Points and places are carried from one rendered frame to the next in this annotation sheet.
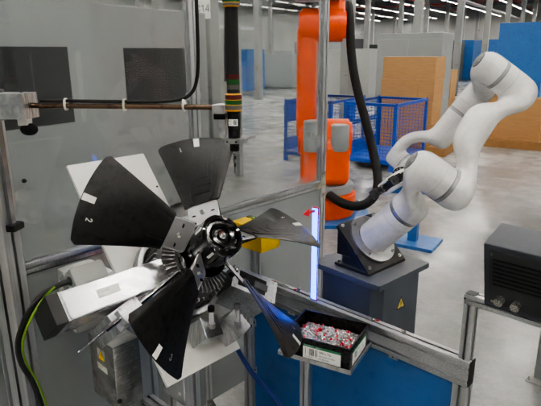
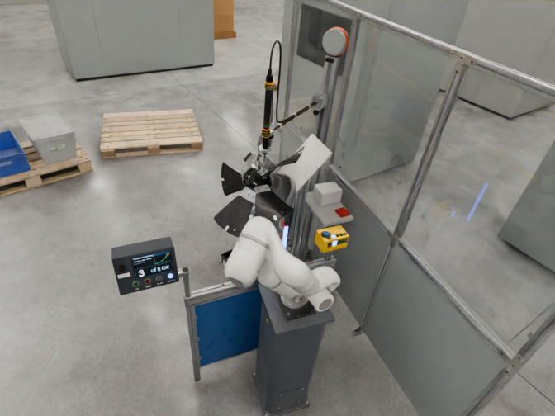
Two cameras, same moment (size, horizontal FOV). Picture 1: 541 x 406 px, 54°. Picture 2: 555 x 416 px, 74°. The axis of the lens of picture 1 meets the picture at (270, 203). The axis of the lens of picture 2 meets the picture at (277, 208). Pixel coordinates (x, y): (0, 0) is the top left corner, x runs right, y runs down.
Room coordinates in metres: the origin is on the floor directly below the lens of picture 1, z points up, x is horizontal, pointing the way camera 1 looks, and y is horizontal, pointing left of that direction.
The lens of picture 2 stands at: (2.09, -1.52, 2.43)
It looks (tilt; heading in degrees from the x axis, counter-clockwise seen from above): 38 degrees down; 110
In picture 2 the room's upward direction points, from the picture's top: 6 degrees clockwise
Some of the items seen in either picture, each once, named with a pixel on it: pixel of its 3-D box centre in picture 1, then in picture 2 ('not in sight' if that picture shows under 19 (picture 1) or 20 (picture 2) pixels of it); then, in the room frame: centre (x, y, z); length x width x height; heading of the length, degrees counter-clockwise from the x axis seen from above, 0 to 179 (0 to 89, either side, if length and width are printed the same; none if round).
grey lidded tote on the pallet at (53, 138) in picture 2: not in sight; (50, 138); (-1.59, 0.94, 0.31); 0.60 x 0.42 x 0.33; 154
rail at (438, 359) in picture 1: (339, 319); (264, 280); (1.58, -0.23, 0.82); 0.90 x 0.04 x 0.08; 46
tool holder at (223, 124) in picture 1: (230, 123); (266, 140); (1.40, 0.10, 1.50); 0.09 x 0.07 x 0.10; 81
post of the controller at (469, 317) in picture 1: (468, 325); (187, 282); (1.29, -0.54, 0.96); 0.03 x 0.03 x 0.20; 46
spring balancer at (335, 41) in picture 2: not in sight; (335, 41); (1.51, 0.81, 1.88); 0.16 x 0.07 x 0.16; 171
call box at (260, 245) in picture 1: (255, 235); (331, 239); (1.86, 0.06, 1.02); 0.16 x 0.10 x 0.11; 46
